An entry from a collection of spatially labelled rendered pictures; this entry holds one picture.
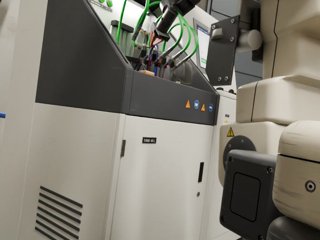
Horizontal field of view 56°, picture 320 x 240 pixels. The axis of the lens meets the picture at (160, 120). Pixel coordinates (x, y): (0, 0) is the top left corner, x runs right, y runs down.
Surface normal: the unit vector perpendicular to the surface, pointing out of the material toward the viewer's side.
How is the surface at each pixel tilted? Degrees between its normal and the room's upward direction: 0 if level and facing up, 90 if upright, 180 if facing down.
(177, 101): 90
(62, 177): 90
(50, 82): 90
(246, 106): 90
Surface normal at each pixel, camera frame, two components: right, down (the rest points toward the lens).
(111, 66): -0.62, -0.07
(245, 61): 0.48, 0.07
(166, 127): 0.77, 0.11
